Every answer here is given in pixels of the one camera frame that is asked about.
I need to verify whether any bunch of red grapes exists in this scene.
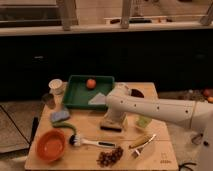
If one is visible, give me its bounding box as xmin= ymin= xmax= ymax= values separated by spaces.
xmin=97 ymin=147 xmax=123 ymax=167

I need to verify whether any green chili pepper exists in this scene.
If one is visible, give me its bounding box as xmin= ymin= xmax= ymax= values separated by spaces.
xmin=52 ymin=122 xmax=76 ymax=134

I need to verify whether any orange fruit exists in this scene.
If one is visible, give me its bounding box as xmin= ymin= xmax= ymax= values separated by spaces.
xmin=86 ymin=79 xmax=96 ymax=89

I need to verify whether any dark metal can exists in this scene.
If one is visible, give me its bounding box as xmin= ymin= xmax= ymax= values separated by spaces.
xmin=42 ymin=93 xmax=56 ymax=109

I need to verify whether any green plastic cup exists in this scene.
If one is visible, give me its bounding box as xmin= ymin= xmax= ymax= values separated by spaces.
xmin=136 ymin=116 xmax=152 ymax=128

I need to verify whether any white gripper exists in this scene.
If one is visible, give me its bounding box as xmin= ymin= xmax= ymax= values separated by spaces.
xmin=102 ymin=109 xmax=127 ymax=128

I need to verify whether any wooden block eraser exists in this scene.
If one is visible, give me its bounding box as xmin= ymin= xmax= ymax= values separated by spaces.
xmin=100 ymin=123 xmax=122 ymax=132

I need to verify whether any green plastic tray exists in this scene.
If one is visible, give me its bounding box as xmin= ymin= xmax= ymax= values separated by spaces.
xmin=62 ymin=75 xmax=115 ymax=110

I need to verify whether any blue sponge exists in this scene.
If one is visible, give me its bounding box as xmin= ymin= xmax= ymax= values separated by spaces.
xmin=50 ymin=110 xmax=70 ymax=123

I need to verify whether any black cable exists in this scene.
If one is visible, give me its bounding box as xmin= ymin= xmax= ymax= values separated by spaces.
xmin=178 ymin=162 xmax=200 ymax=171

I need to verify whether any yellow banana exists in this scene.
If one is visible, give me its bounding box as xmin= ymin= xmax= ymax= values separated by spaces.
xmin=129 ymin=135 xmax=151 ymax=149

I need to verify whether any dark red bowl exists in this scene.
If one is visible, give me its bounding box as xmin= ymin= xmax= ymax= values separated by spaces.
xmin=131 ymin=89 xmax=144 ymax=98

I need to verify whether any orange red bowl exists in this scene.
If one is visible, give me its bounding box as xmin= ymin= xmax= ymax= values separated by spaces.
xmin=35 ymin=129 xmax=66 ymax=163

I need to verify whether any grey folded cloth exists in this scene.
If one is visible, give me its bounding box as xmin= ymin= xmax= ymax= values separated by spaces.
xmin=88 ymin=93 xmax=106 ymax=105

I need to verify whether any white paper cup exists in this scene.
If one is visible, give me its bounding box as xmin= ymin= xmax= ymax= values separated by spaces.
xmin=48 ymin=79 xmax=63 ymax=95

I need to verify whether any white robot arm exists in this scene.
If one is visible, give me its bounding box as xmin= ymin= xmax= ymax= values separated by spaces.
xmin=105 ymin=83 xmax=213 ymax=171

